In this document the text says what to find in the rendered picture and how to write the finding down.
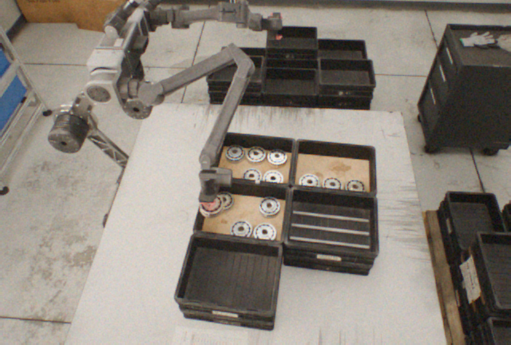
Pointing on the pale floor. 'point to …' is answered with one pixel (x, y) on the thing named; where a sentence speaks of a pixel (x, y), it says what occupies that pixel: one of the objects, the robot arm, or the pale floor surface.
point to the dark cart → (468, 93)
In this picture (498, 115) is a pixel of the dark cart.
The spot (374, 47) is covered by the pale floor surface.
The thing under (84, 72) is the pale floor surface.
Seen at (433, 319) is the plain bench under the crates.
